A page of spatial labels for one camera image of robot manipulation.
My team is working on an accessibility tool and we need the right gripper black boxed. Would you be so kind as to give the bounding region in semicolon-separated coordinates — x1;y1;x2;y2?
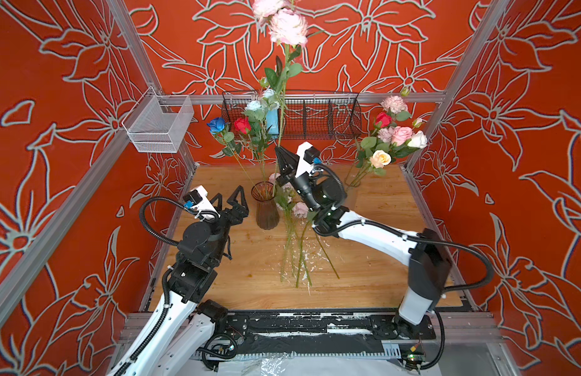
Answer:
277;143;325;214

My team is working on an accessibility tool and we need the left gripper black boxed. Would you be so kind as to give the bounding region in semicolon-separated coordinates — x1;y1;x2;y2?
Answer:
206;185;247;266

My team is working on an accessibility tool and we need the red rose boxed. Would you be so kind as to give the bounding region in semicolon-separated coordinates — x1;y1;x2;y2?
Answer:
232;117;268;181

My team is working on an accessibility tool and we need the pale blue peony stem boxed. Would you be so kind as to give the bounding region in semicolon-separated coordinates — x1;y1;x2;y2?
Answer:
243;77;280;181

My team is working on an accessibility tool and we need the clear ribbed glass vase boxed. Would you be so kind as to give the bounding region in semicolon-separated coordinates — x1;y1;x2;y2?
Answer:
344;183;360;210

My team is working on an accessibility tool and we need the blue rose stem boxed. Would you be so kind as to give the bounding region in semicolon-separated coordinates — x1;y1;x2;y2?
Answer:
207;117;254;183

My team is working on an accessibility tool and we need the peach rose stem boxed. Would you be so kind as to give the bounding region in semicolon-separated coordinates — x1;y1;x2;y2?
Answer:
349;150;393;186

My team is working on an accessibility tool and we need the red rose stem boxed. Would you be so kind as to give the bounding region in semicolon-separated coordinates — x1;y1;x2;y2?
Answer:
374;112;394;151

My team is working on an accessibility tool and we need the pink rose stem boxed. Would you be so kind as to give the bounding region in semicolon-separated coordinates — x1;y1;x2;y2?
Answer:
377;126;416;159

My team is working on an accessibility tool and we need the white rose stem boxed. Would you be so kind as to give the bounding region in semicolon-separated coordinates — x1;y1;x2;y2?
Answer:
400;117;428;153

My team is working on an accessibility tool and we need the pink peony stem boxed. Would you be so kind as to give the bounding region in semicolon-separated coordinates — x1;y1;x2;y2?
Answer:
381;88;411;128
251;0;309;145

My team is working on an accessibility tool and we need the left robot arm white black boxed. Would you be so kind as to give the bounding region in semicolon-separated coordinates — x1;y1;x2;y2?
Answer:
110;186;250;375

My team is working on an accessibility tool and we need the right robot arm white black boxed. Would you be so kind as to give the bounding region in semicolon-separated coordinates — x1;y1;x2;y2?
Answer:
275;142;495;326

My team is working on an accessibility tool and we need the brown glass vase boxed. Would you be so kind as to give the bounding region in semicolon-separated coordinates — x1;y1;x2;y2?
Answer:
251;181;279;230

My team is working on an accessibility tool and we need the pile of artificial flowers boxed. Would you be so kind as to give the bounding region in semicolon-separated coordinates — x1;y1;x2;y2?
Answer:
268;172;340;288

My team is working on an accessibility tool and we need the blue card in basket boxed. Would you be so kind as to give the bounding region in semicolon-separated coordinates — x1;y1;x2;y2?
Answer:
265;110;279;136

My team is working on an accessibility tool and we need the aluminium back crossbar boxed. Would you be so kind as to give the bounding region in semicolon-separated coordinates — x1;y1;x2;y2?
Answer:
158;91;445;106

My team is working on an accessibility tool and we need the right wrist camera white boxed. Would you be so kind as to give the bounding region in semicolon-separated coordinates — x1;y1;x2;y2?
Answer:
295;142;322;177

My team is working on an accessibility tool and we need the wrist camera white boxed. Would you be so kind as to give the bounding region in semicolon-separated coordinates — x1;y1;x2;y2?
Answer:
182;186;219;222
295;142;322;177

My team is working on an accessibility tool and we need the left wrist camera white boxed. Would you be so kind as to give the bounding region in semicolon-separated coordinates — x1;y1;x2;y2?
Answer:
182;186;219;222

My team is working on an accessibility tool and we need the black wire basket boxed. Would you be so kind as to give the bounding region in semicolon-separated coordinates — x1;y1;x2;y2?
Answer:
221;90;362;140

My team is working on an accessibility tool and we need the clear acrylic wall box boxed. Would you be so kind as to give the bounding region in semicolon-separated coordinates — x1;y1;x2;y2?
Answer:
122;87;195;154

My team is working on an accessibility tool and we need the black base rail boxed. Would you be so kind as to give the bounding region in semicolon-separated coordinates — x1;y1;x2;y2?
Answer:
219;308;439;361

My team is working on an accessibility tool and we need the aluminium frame post left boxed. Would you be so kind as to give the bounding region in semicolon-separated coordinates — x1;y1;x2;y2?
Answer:
108;1;196;175

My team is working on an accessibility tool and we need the aluminium frame post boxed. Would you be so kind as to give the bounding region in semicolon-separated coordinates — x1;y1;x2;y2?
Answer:
412;1;509;156
108;1;196;175

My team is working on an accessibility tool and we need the aluminium frame post right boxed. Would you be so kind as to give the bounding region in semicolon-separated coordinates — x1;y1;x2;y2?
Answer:
412;1;509;156

